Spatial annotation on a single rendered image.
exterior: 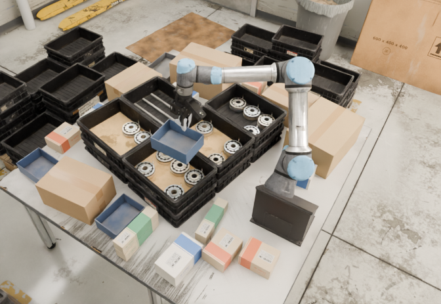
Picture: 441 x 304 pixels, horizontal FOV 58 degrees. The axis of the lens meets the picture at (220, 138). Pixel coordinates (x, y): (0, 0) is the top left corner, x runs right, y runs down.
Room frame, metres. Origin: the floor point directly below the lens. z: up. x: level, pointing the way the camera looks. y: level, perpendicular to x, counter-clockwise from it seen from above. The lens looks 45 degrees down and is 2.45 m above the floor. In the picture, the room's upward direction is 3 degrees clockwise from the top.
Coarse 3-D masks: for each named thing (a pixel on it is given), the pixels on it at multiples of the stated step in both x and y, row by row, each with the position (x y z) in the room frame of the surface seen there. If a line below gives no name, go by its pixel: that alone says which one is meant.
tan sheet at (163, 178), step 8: (144, 160) 1.40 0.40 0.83; (160, 168) 1.35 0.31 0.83; (168, 168) 1.35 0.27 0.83; (192, 168) 1.36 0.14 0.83; (160, 176) 1.29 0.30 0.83; (168, 176) 1.30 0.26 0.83; (160, 184) 1.24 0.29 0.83; (168, 184) 1.25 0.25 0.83; (176, 184) 1.25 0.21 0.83; (184, 184) 1.25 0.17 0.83; (184, 192) 1.20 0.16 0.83
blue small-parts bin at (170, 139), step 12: (168, 120) 1.39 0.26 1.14; (156, 132) 1.31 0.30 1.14; (168, 132) 1.38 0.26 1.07; (180, 132) 1.37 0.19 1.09; (192, 132) 1.34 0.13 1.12; (156, 144) 1.26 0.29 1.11; (168, 144) 1.29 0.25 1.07; (180, 144) 1.30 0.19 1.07; (192, 144) 1.30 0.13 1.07; (180, 156) 1.19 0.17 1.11; (192, 156) 1.22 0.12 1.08
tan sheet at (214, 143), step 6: (192, 126) 1.68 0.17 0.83; (216, 132) 1.64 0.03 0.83; (204, 138) 1.59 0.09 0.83; (210, 138) 1.59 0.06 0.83; (216, 138) 1.60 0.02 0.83; (222, 138) 1.60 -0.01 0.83; (228, 138) 1.60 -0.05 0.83; (204, 144) 1.54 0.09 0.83; (210, 144) 1.54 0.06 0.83; (216, 144) 1.54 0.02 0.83; (222, 144) 1.55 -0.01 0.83; (204, 150) 1.49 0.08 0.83; (210, 150) 1.50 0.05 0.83; (216, 150) 1.50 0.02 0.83; (222, 150) 1.50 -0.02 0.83; (228, 156) 1.46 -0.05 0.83
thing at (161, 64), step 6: (162, 54) 2.52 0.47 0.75; (168, 54) 2.54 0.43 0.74; (156, 60) 2.45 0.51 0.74; (162, 60) 2.51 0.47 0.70; (168, 60) 2.51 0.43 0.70; (150, 66) 2.38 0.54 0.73; (156, 66) 2.43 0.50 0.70; (162, 66) 2.43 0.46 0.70; (168, 66) 2.44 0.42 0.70; (162, 72) 2.36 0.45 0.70; (168, 72) 2.36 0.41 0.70; (168, 78) 2.24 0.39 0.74
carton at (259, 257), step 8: (248, 240) 0.98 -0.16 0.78; (256, 240) 0.98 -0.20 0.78; (248, 248) 0.94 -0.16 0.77; (256, 248) 0.94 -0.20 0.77; (264, 248) 0.95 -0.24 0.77; (272, 248) 0.95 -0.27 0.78; (240, 256) 0.90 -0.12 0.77; (248, 256) 0.90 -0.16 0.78; (256, 256) 0.90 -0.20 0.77; (264, 256) 0.91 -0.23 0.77; (272, 256) 0.91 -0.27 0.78; (240, 264) 0.90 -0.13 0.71; (248, 264) 0.88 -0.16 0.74; (256, 264) 0.86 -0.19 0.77; (264, 264) 0.87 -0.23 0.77; (272, 264) 0.87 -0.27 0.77; (256, 272) 0.86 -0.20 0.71; (264, 272) 0.84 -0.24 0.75
